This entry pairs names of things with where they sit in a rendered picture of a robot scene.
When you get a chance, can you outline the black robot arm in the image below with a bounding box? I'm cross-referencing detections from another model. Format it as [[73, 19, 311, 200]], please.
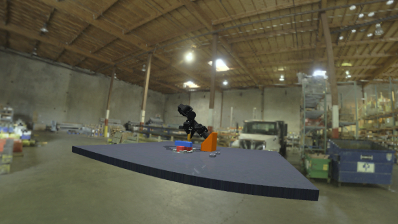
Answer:
[[178, 104, 210, 139]]

